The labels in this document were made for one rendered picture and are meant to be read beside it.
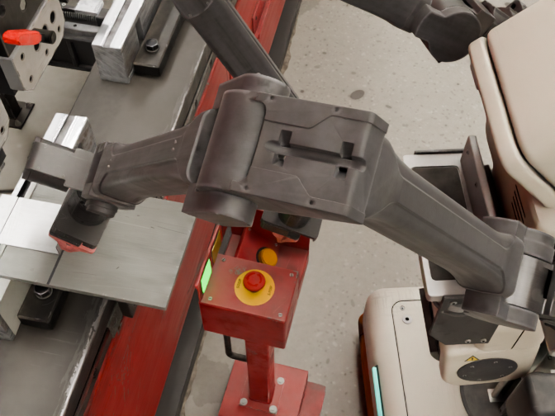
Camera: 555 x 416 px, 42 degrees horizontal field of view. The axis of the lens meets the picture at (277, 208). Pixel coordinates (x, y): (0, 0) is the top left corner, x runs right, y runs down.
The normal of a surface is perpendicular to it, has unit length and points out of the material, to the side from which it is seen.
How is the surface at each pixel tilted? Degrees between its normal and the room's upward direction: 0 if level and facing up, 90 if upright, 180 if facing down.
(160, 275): 0
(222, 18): 81
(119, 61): 90
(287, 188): 25
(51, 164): 35
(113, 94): 0
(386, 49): 0
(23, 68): 90
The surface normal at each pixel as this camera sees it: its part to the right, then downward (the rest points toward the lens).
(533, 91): -0.67, -0.39
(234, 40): 0.25, 0.63
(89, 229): 0.45, -0.41
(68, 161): 0.30, -0.07
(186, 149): -0.84, -0.31
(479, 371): 0.05, 0.83
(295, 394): 0.07, -0.57
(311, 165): -0.26, -0.22
